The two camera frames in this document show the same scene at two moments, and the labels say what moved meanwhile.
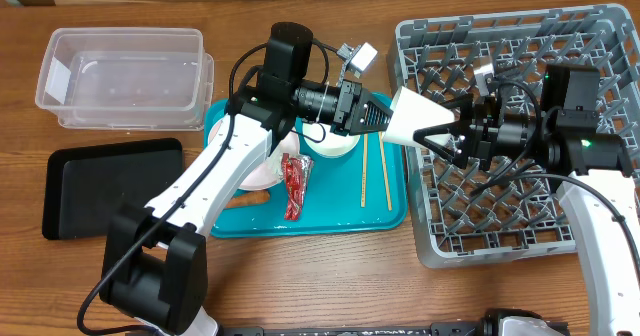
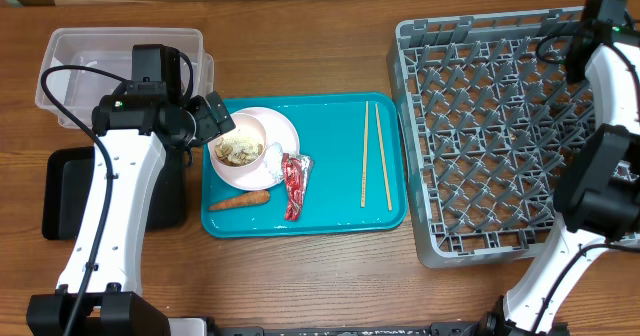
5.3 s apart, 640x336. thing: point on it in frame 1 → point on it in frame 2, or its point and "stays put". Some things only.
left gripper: (361, 98) → (209, 126)
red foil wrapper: (295, 173) stays put
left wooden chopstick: (364, 169) stays put
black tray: (84, 185) stays put
